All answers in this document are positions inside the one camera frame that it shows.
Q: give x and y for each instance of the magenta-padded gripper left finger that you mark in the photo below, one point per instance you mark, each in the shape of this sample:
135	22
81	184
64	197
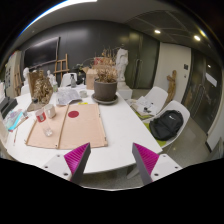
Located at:
78	156

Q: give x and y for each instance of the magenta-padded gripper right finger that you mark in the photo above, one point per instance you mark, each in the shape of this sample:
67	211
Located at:
146	158

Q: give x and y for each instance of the clear red-label drink bottle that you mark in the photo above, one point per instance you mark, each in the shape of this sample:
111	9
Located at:
41	116

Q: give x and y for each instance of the light wooden board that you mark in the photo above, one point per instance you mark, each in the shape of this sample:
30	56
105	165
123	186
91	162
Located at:
83	130

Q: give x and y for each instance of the black backpack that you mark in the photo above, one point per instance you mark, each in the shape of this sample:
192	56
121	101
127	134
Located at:
166	125

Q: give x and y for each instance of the flat round red coaster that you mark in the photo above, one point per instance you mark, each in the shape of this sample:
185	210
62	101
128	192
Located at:
73	114

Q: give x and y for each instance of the yellow sticky note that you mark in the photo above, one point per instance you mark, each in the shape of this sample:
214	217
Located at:
83	103

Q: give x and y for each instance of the white mug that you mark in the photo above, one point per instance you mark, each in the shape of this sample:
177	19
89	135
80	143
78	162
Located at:
50	111

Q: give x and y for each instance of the grey plant saucer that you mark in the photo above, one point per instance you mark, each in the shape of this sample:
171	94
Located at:
104	101

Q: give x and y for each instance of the printed paper sheet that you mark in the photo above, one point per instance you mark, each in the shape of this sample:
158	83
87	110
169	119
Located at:
67	96

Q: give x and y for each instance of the small white cup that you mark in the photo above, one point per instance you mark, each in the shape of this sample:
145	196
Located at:
83	94

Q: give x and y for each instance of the dried plant in grey pot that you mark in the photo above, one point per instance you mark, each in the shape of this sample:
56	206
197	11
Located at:
105	90

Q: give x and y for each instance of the green-label spray bottle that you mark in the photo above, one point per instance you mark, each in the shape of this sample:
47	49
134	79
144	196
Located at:
55	87

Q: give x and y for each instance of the colourful book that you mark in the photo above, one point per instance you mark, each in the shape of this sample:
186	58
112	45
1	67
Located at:
13	120

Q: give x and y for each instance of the grey bottle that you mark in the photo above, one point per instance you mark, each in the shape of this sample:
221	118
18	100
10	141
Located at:
73	81

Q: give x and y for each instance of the golden relief sculpture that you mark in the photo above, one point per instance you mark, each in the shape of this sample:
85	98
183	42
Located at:
41	90

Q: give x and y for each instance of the cardboard box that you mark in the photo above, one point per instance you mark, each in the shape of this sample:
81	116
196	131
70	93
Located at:
90	79

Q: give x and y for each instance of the small white statuette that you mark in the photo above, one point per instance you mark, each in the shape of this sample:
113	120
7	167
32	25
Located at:
50	76

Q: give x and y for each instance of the black case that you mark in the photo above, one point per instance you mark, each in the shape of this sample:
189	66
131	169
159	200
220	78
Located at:
7	106

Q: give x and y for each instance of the wooden easel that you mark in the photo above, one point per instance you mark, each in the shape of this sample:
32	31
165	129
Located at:
61	66

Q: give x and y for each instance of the white plaster torso statue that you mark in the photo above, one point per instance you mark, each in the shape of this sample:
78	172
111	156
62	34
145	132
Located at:
122	65

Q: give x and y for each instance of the white plaster bust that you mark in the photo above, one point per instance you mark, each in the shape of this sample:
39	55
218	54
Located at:
26	74

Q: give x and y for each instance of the red box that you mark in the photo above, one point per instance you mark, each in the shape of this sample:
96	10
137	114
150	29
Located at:
98	60

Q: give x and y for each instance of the white cabinet with pictures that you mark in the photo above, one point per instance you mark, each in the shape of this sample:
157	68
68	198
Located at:
12	71

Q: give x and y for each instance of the ceiling spotlights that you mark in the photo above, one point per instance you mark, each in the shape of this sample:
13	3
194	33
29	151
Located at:
197	37

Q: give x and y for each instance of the wooden wall figure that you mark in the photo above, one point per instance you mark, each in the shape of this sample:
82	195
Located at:
171	85

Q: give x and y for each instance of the black wall screen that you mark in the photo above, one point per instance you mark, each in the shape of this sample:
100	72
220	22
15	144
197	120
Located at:
41	52

